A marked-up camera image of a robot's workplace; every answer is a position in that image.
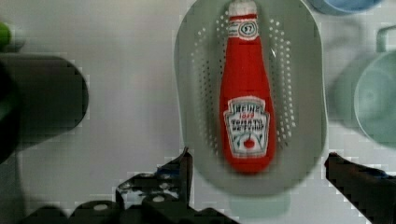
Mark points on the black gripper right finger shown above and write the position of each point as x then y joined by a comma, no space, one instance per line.
370,190

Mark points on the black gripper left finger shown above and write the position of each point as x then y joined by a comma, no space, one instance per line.
162,197

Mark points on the red plush ketchup bottle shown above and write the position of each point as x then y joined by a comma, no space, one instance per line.
246,111

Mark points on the green strainer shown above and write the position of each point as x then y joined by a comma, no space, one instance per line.
292,53

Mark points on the green mug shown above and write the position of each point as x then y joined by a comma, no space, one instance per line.
364,94

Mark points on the black cylinder cup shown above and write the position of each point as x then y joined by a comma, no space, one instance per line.
41,97

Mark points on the blue cup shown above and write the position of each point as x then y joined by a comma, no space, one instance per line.
343,7

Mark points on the green marker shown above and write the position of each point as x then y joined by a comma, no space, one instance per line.
12,37

